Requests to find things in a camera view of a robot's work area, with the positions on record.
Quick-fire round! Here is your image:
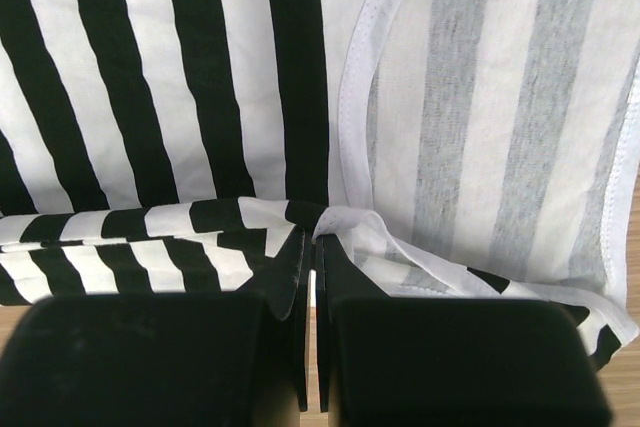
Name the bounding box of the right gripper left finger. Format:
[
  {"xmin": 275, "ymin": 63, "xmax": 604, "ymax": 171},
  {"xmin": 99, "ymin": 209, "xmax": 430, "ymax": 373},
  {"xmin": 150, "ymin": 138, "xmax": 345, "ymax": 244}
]
[{"xmin": 1, "ymin": 231, "xmax": 308, "ymax": 426}]

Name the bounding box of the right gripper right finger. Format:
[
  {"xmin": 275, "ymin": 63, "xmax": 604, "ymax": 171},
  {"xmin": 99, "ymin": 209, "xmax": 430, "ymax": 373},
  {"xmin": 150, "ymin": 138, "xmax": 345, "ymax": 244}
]
[{"xmin": 315, "ymin": 236, "xmax": 613, "ymax": 426}]

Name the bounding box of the black white striped tank top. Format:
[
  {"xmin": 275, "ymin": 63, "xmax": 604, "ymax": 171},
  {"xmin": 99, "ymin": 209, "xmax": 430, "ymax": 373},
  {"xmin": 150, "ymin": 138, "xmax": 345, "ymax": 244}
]
[{"xmin": 1, "ymin": 0, "xmax": 639, "ymax": 366}]

